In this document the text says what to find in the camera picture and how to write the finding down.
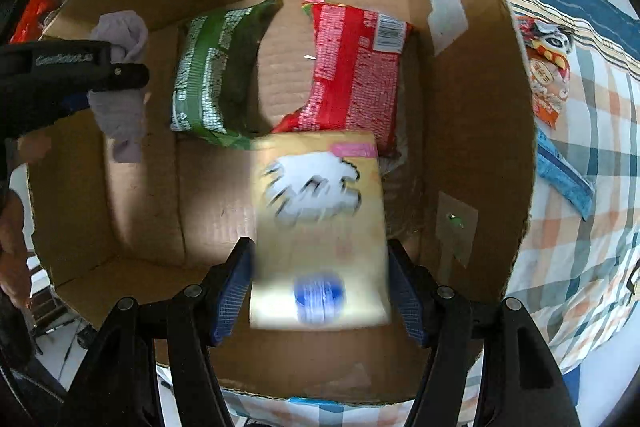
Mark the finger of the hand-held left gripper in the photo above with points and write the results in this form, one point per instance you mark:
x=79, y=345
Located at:
x=100, y=74

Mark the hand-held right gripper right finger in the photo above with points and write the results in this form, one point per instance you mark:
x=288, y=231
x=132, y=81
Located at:
x=406, y=292

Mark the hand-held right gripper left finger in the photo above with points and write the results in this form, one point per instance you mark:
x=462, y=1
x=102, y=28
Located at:
x=234, y=292

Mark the grey cloth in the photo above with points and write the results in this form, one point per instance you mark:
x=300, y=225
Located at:
x=122, y=82

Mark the green snack packet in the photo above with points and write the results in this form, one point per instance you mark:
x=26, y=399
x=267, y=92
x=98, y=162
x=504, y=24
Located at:
x=215, y=77

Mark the cardboard box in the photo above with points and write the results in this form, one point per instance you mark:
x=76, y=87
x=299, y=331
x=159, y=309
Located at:
x=280, y=147

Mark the red snack packet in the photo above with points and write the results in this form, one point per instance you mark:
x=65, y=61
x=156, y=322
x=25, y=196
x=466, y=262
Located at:
x=350, y=72

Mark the person's left hand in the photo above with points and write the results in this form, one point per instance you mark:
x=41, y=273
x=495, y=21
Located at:
x=12, y=247

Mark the red plastic bag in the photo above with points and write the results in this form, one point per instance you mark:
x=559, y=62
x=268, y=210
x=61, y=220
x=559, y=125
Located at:
x=34, y=17

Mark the blue plastic packet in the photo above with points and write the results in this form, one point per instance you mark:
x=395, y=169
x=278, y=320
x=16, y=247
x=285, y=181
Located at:
x=562, y=177

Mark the plaid bed sheet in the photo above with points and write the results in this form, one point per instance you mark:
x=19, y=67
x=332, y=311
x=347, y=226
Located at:
x=590, y=167

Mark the orange cartoon snack packet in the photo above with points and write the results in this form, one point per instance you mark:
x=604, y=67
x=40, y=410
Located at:
x=547, y=67

